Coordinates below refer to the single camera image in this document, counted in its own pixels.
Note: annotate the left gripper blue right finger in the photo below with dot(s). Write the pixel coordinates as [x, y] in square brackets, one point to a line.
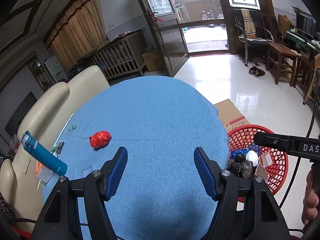
[209, 172]

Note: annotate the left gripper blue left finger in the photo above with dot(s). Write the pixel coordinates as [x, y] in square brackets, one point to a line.
[112, 173]

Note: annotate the blue plastic bag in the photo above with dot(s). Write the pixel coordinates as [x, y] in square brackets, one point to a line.
[238, 152]

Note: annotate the black plastic bag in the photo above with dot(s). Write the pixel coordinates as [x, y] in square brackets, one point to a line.
[240, 166]

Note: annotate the red plastic bag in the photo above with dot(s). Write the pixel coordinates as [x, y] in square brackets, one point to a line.
[100, 139]

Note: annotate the white plastic bag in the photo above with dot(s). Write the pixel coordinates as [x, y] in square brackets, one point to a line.
[253, 157]

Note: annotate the yellow white cardboard box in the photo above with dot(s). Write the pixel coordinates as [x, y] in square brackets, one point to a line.
[264, 161]

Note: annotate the teal thermos bottle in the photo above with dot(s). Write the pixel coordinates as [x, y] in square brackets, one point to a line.
[41, 154]

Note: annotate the right hand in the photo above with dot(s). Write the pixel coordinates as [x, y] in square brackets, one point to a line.
[310, 202]

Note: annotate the brown cardboard box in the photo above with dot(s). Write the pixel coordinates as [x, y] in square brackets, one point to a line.
[229, 115]

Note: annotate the green candy wrapper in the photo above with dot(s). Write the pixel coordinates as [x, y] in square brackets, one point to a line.
[72, 127]

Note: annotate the blue table cloth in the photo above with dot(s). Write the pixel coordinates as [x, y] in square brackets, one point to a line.
[160, 121]

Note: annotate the orange white tissue box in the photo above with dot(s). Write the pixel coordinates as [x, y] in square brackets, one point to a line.
[43, 173]

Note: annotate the wooden stool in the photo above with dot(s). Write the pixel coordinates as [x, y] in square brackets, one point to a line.
[283, 59]

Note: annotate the cream leather sofa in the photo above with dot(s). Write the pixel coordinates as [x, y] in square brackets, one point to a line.
[20, 195]

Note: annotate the brown slippers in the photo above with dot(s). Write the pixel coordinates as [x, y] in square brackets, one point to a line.
[256, 72]

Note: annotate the black television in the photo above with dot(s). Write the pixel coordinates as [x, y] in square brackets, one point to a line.
[16, 119]

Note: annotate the wooden slatted crib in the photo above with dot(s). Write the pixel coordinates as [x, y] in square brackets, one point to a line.
[120, 57]

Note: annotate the small yellow cardboard box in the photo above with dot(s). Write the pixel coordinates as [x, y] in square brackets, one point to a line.
[153, 61]

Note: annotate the white air conditioner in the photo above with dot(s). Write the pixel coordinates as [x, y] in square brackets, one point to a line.
[55, 69]

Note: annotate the dark metal chair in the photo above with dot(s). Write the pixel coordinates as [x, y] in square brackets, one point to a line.
[250, 30]

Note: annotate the tan curtain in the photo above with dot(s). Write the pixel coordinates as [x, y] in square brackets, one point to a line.
[77, 30]

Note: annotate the brown wooden door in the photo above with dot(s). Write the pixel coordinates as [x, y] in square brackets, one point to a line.
[162, 19]

